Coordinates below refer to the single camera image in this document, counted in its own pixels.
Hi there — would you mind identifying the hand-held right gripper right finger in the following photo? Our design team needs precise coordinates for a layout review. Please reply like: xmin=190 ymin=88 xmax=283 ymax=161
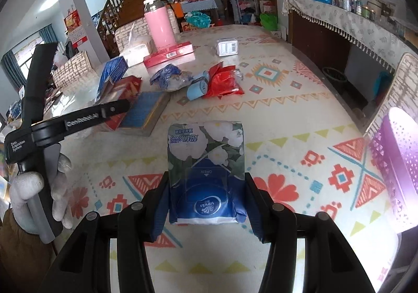
xmin=245 ymin=173 xmax=376 ymax=293

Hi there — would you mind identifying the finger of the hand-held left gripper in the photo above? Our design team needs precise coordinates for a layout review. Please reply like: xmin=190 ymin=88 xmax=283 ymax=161
xmin=20 ymin=43 xmax=59 ymax=132
xmin=60 ymin=99 xmax=132 ymax=141

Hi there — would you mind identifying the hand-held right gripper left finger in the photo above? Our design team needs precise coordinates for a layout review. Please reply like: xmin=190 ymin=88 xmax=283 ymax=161
xmin=39 ymin=175 xmax=170 ymax=293

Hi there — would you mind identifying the floral blue tissue pack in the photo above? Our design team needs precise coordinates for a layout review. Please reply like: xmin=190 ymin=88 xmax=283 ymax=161
xmin=167 ymin=121 xmax=246 ymax=225

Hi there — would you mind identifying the red plastic bag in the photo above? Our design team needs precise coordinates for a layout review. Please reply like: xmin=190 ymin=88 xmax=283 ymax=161
xmin=203 ymin=64 xmax=245 ymax=98

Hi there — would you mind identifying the small white medicine box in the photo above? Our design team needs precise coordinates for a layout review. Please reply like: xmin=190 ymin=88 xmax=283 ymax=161
xmin=217 ymin=38 xmax=240 ymax=57

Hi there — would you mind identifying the purple perforated basket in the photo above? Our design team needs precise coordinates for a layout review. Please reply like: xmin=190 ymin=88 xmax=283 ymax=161
xmin=368 ymin=107 xmax=418 ymax=235

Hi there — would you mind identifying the person's left forearm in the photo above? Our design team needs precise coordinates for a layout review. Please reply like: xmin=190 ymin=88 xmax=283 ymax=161
xmin=0 ymin=208 xmax=57 ymax=293

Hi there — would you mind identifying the person's left hand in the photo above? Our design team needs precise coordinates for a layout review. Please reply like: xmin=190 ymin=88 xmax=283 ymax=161
xmin=9 ymin=152 xmax=74 ymax=235

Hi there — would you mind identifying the blue window curtain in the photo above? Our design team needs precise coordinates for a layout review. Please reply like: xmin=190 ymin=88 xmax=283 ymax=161
xmin=0 ymin=51 xmax=27 ymax=85
xmin=38 ymin=25 xmax=59 ymax=44

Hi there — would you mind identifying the red carton box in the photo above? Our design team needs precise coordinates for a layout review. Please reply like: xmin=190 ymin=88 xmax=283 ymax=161
xmin=98 ymin=76 xmax=143 ymax=132

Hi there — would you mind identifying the blue flat box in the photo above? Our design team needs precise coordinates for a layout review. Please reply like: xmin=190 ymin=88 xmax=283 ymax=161
xmin=118 ymin=91 xmax=171 ymax=137

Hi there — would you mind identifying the blue striped box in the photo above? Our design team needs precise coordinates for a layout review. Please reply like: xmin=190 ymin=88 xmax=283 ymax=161
xmin=97 ymin=57 xmax=129 ymax=102

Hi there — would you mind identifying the white soft tissue pack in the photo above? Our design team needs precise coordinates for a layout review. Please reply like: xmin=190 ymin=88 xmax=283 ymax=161
xmin=123 ymin=43 xmax=154 ymax=67

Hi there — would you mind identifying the crumpled blue plastic bag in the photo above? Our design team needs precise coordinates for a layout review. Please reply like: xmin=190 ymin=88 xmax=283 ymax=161
xmin=149 ymin=64 xmax=194 ymax=92

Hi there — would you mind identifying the flat red box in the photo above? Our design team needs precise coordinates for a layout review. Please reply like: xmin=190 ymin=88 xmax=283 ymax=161
xmin=144 ymin=42 xmax=196 ymax=68

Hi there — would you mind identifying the pink thermos bottle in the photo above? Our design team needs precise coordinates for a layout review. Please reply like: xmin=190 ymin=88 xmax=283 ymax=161
xmin=143 ymin=0 xmax=178 ymax=51

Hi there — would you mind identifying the patterned tablecloth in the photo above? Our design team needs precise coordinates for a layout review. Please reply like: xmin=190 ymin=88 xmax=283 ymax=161
xmin=49 ymin=24 xmax=405 ymax=293

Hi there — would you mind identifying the teal bag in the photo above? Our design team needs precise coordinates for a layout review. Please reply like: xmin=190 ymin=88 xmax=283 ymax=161
xmin=185 ymin=11 xmax=211 ymax=28

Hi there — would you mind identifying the black woven basket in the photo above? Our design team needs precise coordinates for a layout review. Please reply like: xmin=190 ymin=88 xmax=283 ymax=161
xmin=322 ymin=67 xmax=349 ymax=95

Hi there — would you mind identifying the dark wooden sideboard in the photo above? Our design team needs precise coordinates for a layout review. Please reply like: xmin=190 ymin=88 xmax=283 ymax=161
xmin=287 ymin=10 xmax=392 ymax=117

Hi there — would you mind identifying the white trolley rack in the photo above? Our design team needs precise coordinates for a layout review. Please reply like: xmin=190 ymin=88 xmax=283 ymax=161
xmin=233 ymin=0 xmax=258 ymax=24

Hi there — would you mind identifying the green plastic bag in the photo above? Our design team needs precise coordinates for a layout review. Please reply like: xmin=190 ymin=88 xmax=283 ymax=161
xmin=259 ymin=12 xmax=279 ymax=31

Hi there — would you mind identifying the white lace sideboard cloth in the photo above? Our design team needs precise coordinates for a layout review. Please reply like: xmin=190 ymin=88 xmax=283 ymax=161
xmin=286 ymin=0 xmax=409 ymax=72

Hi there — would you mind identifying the row of bottles and jars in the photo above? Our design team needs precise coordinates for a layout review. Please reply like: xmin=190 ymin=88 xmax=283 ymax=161
xmin=333 ymin=0 xmax=392 ymax=21

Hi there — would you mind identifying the red wall calendar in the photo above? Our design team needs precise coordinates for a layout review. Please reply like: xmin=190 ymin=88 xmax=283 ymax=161
xmin=63 ymin=9 xmax=88 ymax=45

